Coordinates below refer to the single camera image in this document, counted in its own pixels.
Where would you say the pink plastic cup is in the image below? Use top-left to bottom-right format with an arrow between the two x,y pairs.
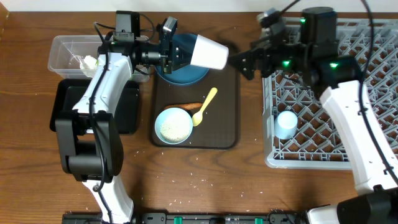
190,35 -> 229,70

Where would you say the light blue plastic cup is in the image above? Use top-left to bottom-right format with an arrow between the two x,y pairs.
274,111 -> 298,140

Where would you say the white paper napkin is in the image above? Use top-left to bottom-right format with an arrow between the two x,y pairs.
79,55 -> 98,78

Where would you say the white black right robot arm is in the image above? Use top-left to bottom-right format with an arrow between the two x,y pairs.
228,7 -> 397,223

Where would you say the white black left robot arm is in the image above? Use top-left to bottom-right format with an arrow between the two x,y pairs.
54,11 -> 192,223

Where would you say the grey plastic dishwasher rack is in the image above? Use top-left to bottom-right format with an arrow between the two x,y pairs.
262,19 -> 397,170

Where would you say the clear plastic waste bin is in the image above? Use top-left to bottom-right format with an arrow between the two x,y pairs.
47,34 -> 153,83

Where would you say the dark blue plate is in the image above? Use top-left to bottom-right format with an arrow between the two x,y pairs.
155,34 -> 209,86

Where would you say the orange brown food piece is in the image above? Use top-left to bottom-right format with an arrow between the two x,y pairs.
164,103 -> 203,110

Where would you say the dark brown serving tray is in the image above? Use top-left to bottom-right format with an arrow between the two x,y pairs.
149,65 -> 240,150

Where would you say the yellow plastic spoon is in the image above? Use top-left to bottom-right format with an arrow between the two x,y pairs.
192,87 -> 218,127

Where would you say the light blue bowl with rice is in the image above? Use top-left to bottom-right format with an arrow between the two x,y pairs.
154,108 -> 193,144

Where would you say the black rectangular tray bin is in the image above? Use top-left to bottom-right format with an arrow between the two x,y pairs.
49,79 -> 140,134

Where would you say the black rail at table edge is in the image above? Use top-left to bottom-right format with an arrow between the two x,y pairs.
61,207 -> 308,224

